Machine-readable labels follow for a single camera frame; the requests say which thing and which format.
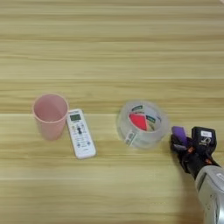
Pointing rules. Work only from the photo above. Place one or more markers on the purple rectangular block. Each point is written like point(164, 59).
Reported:
point(180, 134)

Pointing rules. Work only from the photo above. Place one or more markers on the pink plastic cup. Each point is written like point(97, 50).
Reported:
point(50, 116)

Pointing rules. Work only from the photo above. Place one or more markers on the red block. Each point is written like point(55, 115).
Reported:
point(138, 121)

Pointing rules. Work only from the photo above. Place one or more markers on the white remote control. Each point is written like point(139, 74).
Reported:
point(80, 134)

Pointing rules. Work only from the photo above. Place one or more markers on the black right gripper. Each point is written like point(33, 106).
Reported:
point(195, 160)

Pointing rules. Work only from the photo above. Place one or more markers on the clear packing tape roll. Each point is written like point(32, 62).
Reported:
point(163, 128)

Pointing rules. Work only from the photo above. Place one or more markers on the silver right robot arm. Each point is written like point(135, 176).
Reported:
point(213, 195)

